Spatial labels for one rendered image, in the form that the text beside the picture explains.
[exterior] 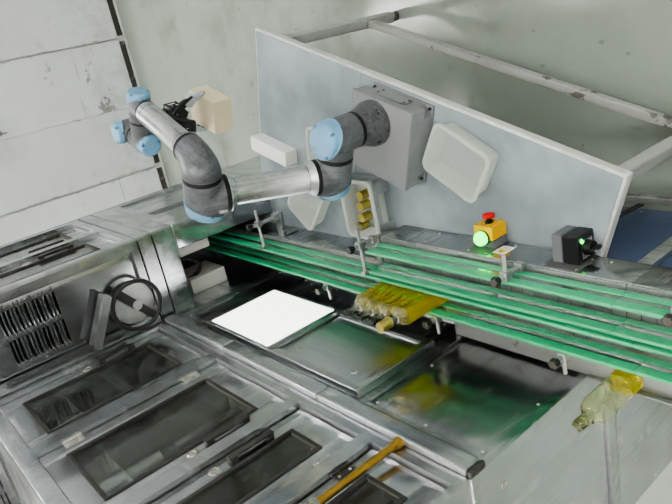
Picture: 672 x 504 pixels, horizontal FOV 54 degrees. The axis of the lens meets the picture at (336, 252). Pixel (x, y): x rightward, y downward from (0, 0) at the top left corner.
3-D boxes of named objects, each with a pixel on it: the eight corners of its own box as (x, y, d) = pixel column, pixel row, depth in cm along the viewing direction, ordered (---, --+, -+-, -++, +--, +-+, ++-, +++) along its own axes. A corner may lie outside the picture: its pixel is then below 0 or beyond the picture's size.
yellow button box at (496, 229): (490, 237, 207) (475, 246, 203) (487, 215, 204) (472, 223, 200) (509, 240, 201) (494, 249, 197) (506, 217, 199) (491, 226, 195)
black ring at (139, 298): (164, 315, 275) (116, 337, 263) (149, 268, 267) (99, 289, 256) (169, 317, 271) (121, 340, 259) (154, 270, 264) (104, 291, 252)
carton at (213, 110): (206, 85, 245) (188, 89, 241) (230, 97, 235) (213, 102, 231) (209, 115, 252) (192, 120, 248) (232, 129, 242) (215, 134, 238)
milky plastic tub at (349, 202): (364, 228, 253) (348, 236, 248) (354, 172, 246) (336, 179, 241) (396, 233, 240) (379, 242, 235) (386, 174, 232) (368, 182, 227)
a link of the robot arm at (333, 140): (366, 120, 200) (332, 132, 192) (362, 159, 208) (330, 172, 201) (339, 106, 207) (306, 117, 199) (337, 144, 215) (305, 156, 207)
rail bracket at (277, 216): (292, 233, 289) (250, 251, 276) (284, 196, 283) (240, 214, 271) (298, 234, 285) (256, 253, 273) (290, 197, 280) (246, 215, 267)
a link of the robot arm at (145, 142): (138, 131, 210) (122, 118, 216) (142, 161, 217) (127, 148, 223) (160, 124, 214) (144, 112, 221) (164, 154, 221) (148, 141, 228)
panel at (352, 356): (276, 293, 279) (207, 327, 260) (274, 287, 278) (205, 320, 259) (435, 347, 211) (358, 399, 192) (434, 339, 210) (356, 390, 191)
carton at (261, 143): (261, 132, 284) (250, 136, 281) (296, 149, 269) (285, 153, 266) (262, 145, 288) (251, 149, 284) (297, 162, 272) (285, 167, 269)
